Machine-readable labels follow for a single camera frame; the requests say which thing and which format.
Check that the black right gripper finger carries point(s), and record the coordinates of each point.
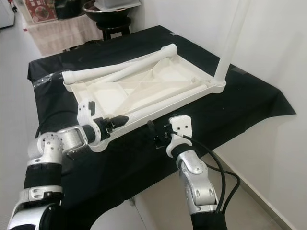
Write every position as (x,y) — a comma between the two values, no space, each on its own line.
(153,131)

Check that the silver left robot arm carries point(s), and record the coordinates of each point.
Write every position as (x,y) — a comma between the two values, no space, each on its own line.
(50,148)

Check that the cream plastic table top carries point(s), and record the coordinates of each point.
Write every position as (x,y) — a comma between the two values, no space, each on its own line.
(100,93)

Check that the clear tape strip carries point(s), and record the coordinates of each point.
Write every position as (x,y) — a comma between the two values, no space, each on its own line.
(49,81)

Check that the black tablecloth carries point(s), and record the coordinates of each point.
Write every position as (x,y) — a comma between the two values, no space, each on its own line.
(244,105)

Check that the black round stool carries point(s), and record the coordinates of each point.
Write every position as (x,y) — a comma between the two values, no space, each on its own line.
(115,28)

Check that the beige cloth covered side table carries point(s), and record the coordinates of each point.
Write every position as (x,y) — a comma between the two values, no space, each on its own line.
(62,36)

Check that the clear plastic storage box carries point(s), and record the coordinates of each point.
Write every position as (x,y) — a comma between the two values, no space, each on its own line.
(115,4)

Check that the black plastic bag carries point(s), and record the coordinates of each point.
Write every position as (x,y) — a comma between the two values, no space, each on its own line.
(69,8)

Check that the red printed cardboard box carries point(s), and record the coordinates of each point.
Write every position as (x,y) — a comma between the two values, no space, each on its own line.
(41,10)

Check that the white cabinet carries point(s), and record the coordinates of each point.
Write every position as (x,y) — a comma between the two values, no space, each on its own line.
(5,12)

